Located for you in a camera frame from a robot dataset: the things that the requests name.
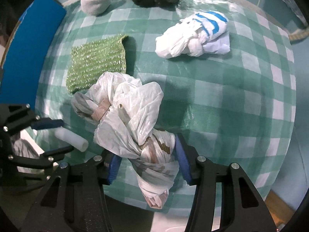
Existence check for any green knitted scrubber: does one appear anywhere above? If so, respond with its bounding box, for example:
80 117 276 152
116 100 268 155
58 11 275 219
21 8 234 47
66 34 128 94

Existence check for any light grey sock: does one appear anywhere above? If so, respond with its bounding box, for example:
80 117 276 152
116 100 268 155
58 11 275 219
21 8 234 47
80 0 112 16

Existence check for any white blue striped plastic bag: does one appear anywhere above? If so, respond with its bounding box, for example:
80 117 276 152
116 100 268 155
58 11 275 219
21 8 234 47
155 11 230 59

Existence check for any white foam roll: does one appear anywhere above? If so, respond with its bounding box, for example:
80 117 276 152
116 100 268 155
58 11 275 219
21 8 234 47
54 127 88 152

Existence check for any cardboard box blue trim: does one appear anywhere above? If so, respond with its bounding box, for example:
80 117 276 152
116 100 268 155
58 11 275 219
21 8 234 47
1 0 66 109

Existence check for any light green checkered tablecloth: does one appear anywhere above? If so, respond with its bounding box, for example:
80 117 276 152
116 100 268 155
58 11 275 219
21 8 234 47
35 0 296 197

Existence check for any striped flexible hose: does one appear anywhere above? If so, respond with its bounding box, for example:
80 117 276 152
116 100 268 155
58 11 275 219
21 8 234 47
288 27 309 42

